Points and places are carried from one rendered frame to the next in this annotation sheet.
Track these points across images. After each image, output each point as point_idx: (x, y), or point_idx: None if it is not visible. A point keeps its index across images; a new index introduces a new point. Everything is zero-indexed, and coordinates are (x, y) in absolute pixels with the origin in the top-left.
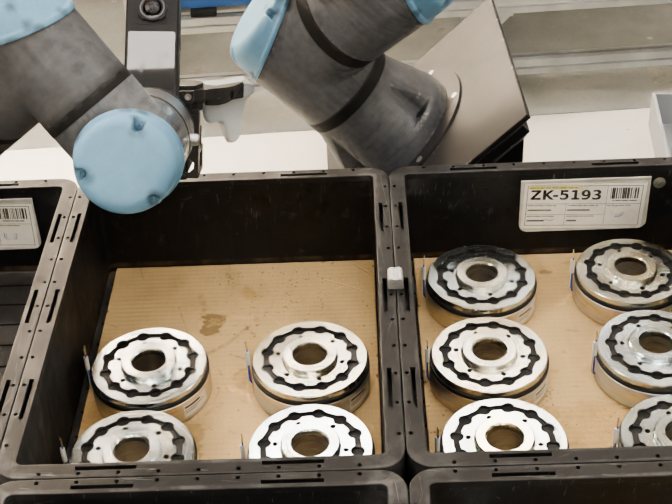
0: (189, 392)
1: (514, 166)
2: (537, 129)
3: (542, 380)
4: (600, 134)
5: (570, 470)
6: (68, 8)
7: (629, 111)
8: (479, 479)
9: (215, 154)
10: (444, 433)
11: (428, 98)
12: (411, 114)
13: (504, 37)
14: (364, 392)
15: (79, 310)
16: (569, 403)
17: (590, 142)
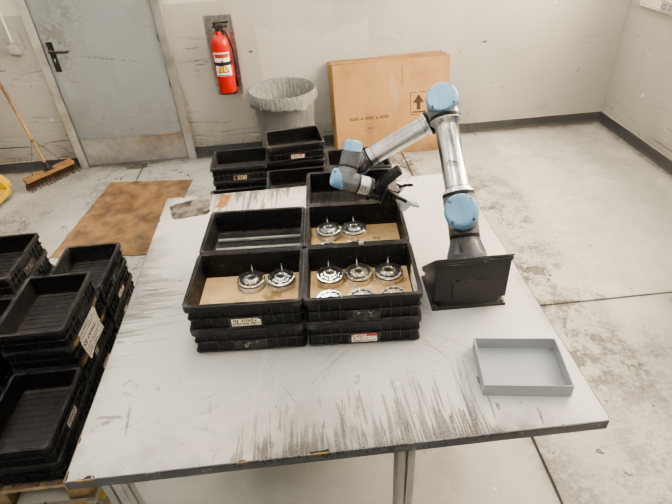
0: (346, 233)
1: (413, 260)
2: (536, 317)
3: (351, 280)
4: (539, 334)
5: (301, 266)
6: (350, 150)
7: (561, 343)
8: (300, 255)
9: (493, 248)
10: (332, 265)
11: (463, 252)
12: (458, 252)
13: (485, 256)
14: None
15: (365, 213)
16: (351, 290)
17: (532, 331)
